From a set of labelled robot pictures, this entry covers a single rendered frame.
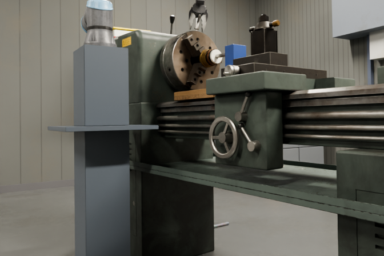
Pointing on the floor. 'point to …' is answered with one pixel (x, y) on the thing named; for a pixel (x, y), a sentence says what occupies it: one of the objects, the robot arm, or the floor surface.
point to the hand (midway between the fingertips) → (196, 28)
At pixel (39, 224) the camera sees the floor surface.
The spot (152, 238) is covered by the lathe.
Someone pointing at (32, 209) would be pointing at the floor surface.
